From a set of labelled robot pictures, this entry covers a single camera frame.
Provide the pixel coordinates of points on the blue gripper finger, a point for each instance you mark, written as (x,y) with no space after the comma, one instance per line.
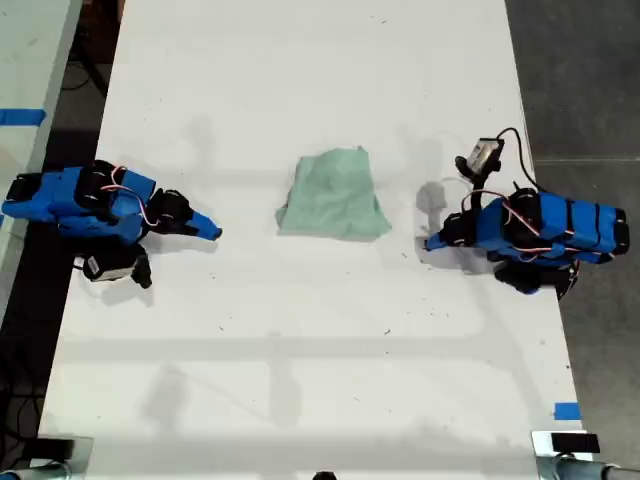
(202,235)
(205,221)
(440,232)
(437,242)

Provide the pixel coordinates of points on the pale green T-shirt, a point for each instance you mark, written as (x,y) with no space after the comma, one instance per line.
(335,200)

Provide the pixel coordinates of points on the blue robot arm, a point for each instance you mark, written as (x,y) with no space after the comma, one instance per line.
(560,225)
(65,200)

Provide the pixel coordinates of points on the long blue tape strip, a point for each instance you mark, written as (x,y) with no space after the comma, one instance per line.
(22,116)

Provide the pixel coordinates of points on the pale side table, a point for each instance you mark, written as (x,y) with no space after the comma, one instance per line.
(30,60)

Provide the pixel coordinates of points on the short blue tape strip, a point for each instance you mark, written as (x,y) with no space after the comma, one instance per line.
(567,411)

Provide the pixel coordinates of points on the small black box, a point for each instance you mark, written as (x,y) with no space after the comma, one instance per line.
(575,443)
(56,447)

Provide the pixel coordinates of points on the metal table clamp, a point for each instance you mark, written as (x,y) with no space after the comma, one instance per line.
(575,465)
(50,467)

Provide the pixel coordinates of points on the camera black stalk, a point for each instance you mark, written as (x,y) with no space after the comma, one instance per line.
(143,272)
(475,175)

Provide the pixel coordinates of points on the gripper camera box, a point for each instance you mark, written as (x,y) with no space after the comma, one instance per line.
(107,267)
(485,152)

